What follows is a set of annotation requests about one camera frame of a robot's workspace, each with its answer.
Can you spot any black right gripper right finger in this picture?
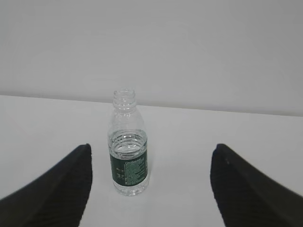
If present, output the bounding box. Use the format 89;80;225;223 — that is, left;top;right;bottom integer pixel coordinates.
210;144;303;227

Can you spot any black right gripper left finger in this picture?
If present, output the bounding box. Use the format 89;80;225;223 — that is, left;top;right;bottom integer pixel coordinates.
0;144;92;227

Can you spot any clear green-label water bottle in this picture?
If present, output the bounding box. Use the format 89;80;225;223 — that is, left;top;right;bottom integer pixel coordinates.
107;88;149;196

